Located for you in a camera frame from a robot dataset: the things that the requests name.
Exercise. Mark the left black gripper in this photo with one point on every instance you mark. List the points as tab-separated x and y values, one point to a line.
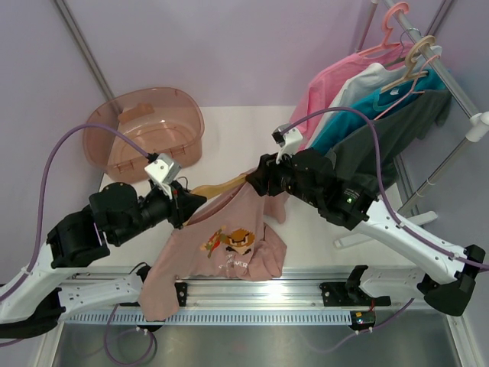
182	205

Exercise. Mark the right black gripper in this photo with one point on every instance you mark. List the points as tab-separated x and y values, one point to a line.
268	170

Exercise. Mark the wooden clothes hanger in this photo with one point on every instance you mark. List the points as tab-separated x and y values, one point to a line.
209	192

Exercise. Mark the dusty pink printed t-shirt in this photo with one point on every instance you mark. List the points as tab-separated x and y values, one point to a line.
228	238

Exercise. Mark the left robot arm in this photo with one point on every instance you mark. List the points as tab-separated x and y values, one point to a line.
113	216

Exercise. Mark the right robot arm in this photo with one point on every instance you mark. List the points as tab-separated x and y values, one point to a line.
443	275

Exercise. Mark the dark grey t-shirt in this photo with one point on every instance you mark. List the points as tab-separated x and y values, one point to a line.
353	158

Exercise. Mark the bright pink t-shirt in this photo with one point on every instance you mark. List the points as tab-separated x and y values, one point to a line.
326	84

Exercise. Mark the white t-shirt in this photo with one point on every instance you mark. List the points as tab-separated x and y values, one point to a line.
365	83

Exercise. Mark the pink plastic hanger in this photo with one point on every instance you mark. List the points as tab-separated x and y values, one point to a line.
386	29

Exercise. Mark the teal t-shirt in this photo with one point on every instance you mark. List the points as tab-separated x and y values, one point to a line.
344	123

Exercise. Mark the thin pink hanger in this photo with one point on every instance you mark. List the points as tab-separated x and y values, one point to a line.
421	72

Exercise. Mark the transparent brown plastic basket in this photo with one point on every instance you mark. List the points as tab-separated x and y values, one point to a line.
159	120

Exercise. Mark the metal clothes rack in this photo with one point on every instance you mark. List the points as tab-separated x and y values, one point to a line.
478	120

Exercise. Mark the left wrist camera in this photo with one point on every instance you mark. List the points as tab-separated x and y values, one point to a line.
162	171

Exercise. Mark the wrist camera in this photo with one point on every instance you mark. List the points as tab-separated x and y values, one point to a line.
162	171
289	139

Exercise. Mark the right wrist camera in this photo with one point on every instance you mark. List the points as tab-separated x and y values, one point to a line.
289	139

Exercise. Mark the aluminium mounting rail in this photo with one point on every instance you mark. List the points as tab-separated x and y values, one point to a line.
344	287

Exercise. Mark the white slotted cable duct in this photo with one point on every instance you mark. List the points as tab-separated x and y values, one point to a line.
219	318

